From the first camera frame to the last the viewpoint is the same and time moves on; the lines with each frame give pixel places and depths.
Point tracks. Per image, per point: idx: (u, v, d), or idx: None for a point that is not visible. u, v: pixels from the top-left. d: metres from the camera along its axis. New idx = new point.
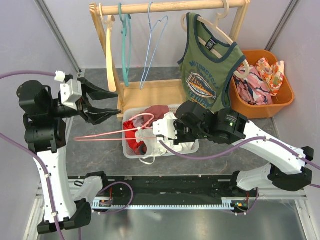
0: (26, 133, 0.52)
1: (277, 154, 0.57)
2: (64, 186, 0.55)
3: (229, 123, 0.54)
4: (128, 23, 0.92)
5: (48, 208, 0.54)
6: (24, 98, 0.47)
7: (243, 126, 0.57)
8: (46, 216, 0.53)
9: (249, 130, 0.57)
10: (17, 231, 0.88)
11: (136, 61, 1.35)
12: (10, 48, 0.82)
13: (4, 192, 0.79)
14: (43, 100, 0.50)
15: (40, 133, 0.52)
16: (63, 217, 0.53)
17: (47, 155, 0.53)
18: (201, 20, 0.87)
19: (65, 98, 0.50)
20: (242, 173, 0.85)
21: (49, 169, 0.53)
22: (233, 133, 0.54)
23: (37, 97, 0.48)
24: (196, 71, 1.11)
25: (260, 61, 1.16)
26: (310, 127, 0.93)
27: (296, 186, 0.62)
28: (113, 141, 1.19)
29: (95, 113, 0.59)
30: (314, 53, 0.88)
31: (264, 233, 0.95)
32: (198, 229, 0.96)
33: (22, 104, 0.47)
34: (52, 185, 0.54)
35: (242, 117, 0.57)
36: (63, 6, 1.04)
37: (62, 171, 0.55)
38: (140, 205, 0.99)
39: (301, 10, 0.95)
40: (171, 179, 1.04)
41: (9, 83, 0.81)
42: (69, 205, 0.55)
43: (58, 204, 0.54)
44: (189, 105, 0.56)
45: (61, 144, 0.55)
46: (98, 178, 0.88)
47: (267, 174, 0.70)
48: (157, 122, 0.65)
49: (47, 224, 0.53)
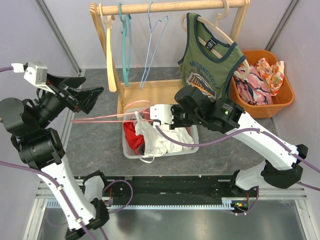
0: (22, 155, 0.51)
1: (269, 147, 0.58)
2: (78, 191, 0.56)
3: (225, 111, 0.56)
4: (128, 23, 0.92)
5: (70, 216, 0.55)
6: (10, 122, 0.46)
7: (238, 116, 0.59)
8: (71, 224, 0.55)
9: (244, 121, 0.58)
10: (17, 231, 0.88)
11: (136, 61, 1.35)
12: (10, 48, 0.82)
13: (4, 192, 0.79)
14: (28, 114, 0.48)
15: (39, 151, 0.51)
16: (88, 220, 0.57)
17: (54, 168, 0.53)
18: (201, 20, 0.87)
19: (34, 78, 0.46)
20: (241, 171, 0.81)
21: (59, 181, 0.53)
22: (227, 122, 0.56)
23: (23, 116, 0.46)
24: (196, 71, 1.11)
25: (260, 61, 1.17)
26: (310, 127, 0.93)
27: (287, 183, 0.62)
28: (113, 141, 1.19)
29: (77, 93, 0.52)
30: (314, 52, 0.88)
31: (264, 233, 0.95)
32: (198, 229, 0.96)
33: (10, 127, 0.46)
34: (67, 194, 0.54)
35: (239, 107, 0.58)
36: (64, 7, 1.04)
37: (71, 178, 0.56)
38: (140, 205, 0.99)
39: (301, 11, 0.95)
40: (171, 179, 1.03)
41: (8, 83, 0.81)
42: (89, 208, 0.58)
43: (79, 209, 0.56)
44: (189, 90, 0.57)
45: (62, 152, 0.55)
46: (98, 176, 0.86)
47: (260, 171, 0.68)
48: (155, 108, 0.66)
49: (75, 232, 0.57)
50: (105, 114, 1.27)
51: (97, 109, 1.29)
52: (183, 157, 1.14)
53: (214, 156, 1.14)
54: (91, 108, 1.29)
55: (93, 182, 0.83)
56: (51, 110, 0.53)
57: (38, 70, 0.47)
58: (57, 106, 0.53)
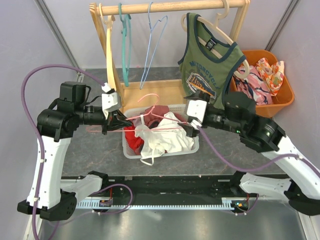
0: (39, 116, 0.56)
1: (305, 175, 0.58)
2: (54, 176, 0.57)
3: (266, 132, 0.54)
4: (128, 22, 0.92)
5: (33, 190, 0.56)
6: (67, 84, 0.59)
7: (278, 138, 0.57)
8: (29, 198, 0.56)
9: (284, 145, 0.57)
10: (18, 231, 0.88)
11: (136, 61, 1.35)
12: (10, 48, 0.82)
13: (4, 192, 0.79)
14: (76, 93, 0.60)
15: (50, 121, 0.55)
16: (42, 206, 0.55)
17: (49, 143, 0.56)
18: (201, 20, 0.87)
19: (107, 106, 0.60)
20: (248, 174, 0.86)
21: (46, 155, 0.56)
22: (267, 143, 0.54)
23: (75, 87, 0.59)
24: (196, 71, 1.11)
25: (260, 61, 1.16)
26: (310, 127, 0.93)
27: (313, 212, 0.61)
28: (113, 141, 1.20)
29: (117, 120, 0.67)
30: (314, 52, 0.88)
31: (265, 234, 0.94)
32: (198, 229, 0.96)
33: (63, 86, 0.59)
34: (43, 170, 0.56)
35: (280, 130, 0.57)
36: (63, 6, 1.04)
37: (57, 161, 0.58)
38: (139, 205, 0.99)
39: (301, 11, 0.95)
40: (171, 179, 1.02)
41: (9, 82, 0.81)
42: (52, 196, 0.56)
43: (42, 191, 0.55)
44: (244, 100, 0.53)
45: (66, 135, 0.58)
46: (99, 179, 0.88)
47: (284, 190, 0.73)
48: (196, 104, 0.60)
49: (26, 205, 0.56)
50: None
51: None
52: (184, 157, 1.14)
53: (214, 156, 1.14)
54: None
55: (91, 181, 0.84)
56: (92, 118, 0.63)
57: (113, 105, 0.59)
58: (97, 118, 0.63)
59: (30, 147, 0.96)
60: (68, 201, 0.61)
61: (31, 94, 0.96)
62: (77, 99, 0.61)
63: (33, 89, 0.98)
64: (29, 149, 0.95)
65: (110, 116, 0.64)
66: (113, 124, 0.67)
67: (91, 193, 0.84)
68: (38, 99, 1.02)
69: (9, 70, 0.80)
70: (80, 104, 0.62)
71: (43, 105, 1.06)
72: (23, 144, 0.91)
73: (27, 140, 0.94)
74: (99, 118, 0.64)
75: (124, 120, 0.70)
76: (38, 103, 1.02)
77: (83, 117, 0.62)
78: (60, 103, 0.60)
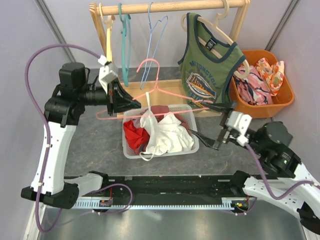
0: (46, 103, 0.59)
1: (316, 197, 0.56)
2: (59, 162, 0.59)
3: (284, 161, 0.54)
4: (128, 22, 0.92)
5: (38, 176, 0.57)
6: (64, 69, 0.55)
7: (295, 165, 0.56)
8: (33, 183, 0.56)
9: (300, 172, 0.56)
10: (18, 230, 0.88)
11: (136, 61, 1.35)
12: (10, 48, 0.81)
13: (5, 191, 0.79)
14: (76, 78, 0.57)
15: (57, 108, 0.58)
16: (46, 191, 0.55)
17: (55, 128, 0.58)
18: (201, 20, 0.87)
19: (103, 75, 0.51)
20: (251, 179, 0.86)
21: (52, 140, 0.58)
22: (284, 170, 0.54)
23: (74, 71, 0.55)
24: (196, 71, 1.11)
25: (260, 61, 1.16)
26: (310, 127, 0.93)
27: None
28: (113, 141, 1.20)
29: (120, 96, 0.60)
30: (314, 52, 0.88)
31: (265, 234, 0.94)
32: (198, 229, 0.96)
33: (61, 73, 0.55)
34: (49, 155, 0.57)
35: (296, 157, 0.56)
36: (63, 7, 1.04)
37: (62, 148, 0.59)
38: (139, 205, 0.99)
39: (301, 11, 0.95)
40: (171, 179, 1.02)
41: (9, 83, 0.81)
42: (56, 182, 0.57)
43: (47, 176, 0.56)
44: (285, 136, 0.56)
45: (72, 121, 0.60)
46: (100, 177, 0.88)
47: (297, 207, 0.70)
48: (245, 118, 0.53)
49: (30, 191, 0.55)
50: (104, 113, 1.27)
51: (97, 109, 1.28)
52: (184, 157, 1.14)
53: (214, 156, 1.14)
54: (90, 108, 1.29)
55: (92, 178, 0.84)
56: (94, 98, 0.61)
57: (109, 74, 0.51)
58: (100, 99, 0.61)
59: (29, 147, 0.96)
60: (70, 190, 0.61)
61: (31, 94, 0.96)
62: (79, 83, 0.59)
63: (34, 89, 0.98)
64: (28, 149, 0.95)
65: (110, 90, 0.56)
66: (117, 104, 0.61)
67: (90, 191, 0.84)
68: (38, 99, 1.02)
69: (9, 70, 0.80)
70: (81, 87, 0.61)
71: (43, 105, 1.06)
72: (23, 144, 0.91)
73: (27, 141, 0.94)
74: (102, 99, 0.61)
75: (131, 100, 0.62)
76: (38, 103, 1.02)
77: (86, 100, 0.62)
78: (62, 89, 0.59)
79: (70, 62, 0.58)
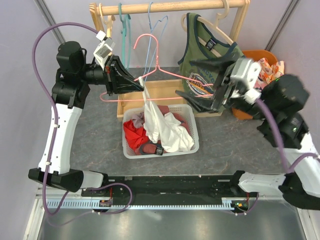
0: (53, 87, 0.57)
1: (315, 172, 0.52)
2: (66, 143, 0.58)
3: (294, 128, 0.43)
4: (128, 23, 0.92)
5: (45, 156, 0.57)
6: (62, 53, 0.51)
7: (302, 134, 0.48)
8: (41, 163, 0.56)
9: (306, 142, 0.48)
10: (18, 230, 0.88)
11: (136, 61, 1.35)
12: (10, 48, 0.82)
13: (5, 191, 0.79)
14: (77, 59, 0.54)
15: (64, 91, 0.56)
16: (53, 171, 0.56)
17: (63, 110, 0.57)
18: (201, 20, 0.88)
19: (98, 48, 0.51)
20: (247, 174, 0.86)
21: (59, 121, 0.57)
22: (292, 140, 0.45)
23: (72, 54, 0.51)
24: (196, 71, 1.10)
25: (261, 61, 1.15)
26: (310, 126, 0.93)
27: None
28: (113, 141, 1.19)
29: (118, 75, 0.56)
30: (314, 52, 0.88)
31: (264, 233, 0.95)
32: (198, 229, 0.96)
33: (58, 58, 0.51)
34: (56, 135, 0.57)
35: (305, 126, 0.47)
36: (63, 7, 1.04)
37: (70, 128, 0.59)
38: (139, 205, 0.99)
39: (302, 11, 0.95)
40: (171, 179, 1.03)
41: (9, 83, 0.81)
42: (63, 162, 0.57)
43: (54, 156, 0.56)
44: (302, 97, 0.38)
45: (79, 105, 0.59)
46: (101, 175, 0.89)
47: (278, 185, 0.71)
48: (254, 67, 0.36)
49: (38, 171, 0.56)
50: (105, 114, 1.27)
51: (97, 110, 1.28)
52: (184, 157, 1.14)
53: (214, 156, 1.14)
54: (91, 108, 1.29)
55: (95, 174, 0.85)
56: (93, 76, 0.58)
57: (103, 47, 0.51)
58: (98, 77, 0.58)
59: (29, 147, 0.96)
60: (76, 173, 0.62)
61: (30, 94, 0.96)
62: (79, 64, 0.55)
63: (34, 89, 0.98)
64: (29, 149, 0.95)
65: (106, 65, 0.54)
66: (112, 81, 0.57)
67: (90, 187, 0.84)
68: (38, 99, 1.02)
69: (9, 70, 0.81)
70: (82, 68, 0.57)
71: (43, 105, 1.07)
72: (23, 143, 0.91)
73: (27, 140, 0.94)
74: (100, 76, 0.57)
75: (132, 82, 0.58)
76: (38, 103, 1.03)
77: (89, 79, 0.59)
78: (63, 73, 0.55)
79: (68, 41, 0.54)
